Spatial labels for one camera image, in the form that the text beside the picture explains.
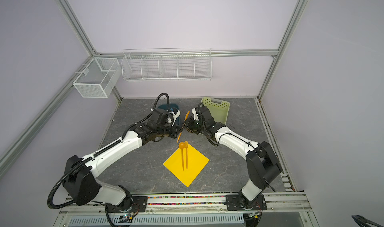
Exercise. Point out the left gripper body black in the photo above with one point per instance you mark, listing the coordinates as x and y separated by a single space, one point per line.
168 130

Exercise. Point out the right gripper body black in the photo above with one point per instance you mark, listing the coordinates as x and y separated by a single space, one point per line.
195 127

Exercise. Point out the orange plastic knife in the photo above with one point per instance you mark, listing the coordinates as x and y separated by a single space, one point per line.
183 125

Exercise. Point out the orange plastic fork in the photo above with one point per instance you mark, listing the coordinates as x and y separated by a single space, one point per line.
186 151

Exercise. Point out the yellow paper napkin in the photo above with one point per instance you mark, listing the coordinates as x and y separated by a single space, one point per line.
196 163

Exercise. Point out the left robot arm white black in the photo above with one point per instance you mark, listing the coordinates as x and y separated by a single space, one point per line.
80 185

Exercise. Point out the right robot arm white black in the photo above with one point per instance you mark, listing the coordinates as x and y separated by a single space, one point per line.
263 165

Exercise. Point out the dark teal plastic tub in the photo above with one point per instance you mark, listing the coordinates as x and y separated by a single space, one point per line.
173 107

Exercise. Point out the light green perforated basket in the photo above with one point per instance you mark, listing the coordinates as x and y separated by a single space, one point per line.
219 108

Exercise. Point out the white mesh box basket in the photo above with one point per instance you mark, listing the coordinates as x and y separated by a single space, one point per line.
98 78

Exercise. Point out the white vent grille strip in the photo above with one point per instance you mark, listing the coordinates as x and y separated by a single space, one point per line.
157 220

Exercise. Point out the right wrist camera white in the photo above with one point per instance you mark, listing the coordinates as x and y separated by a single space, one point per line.
195 113

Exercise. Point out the white wire shelf rack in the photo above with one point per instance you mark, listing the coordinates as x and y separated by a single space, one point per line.
167 64

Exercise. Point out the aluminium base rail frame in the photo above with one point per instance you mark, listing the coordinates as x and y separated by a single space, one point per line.
215 203

